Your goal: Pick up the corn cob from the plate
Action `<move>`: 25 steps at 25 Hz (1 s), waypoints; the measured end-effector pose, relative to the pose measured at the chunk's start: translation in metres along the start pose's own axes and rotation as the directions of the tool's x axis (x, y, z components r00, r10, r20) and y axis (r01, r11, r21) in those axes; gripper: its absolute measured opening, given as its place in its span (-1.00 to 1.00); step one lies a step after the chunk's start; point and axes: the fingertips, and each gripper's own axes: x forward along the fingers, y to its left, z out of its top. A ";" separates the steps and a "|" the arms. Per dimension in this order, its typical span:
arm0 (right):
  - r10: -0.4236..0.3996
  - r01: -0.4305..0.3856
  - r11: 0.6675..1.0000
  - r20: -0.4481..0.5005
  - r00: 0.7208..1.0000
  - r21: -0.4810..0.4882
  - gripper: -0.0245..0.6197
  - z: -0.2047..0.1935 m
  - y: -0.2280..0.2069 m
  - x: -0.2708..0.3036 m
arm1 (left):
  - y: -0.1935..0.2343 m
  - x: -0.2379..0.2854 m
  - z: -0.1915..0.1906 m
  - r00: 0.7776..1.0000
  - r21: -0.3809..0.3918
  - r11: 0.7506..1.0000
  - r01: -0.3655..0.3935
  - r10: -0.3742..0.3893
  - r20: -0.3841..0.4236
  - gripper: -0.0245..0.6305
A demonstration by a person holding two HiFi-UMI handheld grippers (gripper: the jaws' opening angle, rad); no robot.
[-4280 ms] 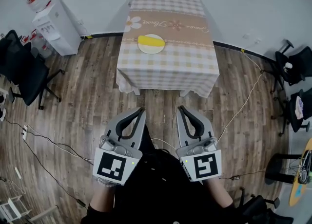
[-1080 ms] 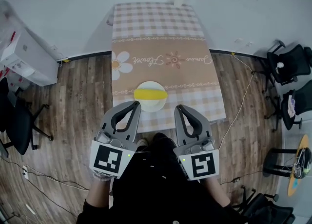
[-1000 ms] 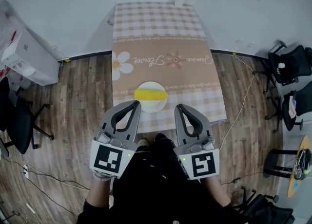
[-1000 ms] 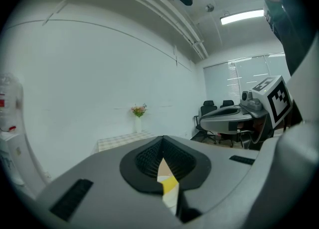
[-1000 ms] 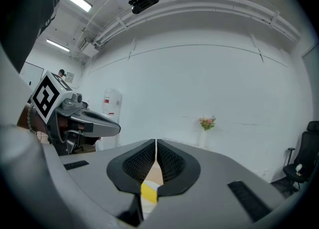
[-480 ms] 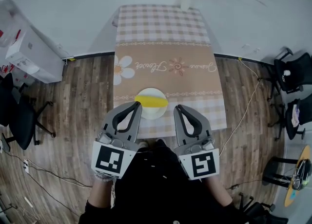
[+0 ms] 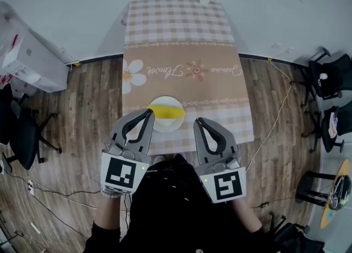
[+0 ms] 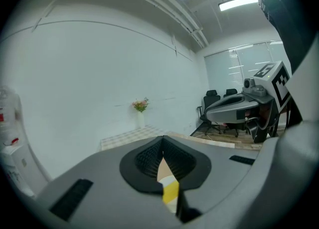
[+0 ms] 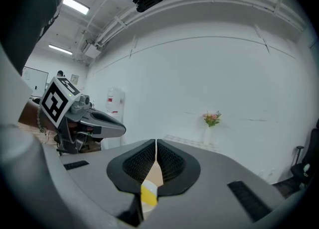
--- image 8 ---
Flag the white water dispenser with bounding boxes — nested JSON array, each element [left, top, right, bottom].
[[0, 143, 50, 199]]

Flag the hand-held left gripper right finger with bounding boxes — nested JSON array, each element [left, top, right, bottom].
[[163, 135, 261, 224]]

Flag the clear water bottle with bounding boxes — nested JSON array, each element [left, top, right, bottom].
[[0, 85, 25, 149]]

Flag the beige checked tablecloth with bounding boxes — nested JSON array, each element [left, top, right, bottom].
[[99, 124, 236, 181]]

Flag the person's right hand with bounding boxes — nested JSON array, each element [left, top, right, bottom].
[[259, 105, 271, 124]]

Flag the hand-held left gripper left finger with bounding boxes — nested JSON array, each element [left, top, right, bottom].
[[34, 135, 182, 229]]

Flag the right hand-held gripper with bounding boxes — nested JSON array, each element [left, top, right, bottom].
[[204, 60, 292, 144]]

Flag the pink flower bouquet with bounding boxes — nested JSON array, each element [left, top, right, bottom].
[[132, 96, 151, 113]]

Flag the white vase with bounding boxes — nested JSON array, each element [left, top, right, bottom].
[[137, 111, 146, 129]]

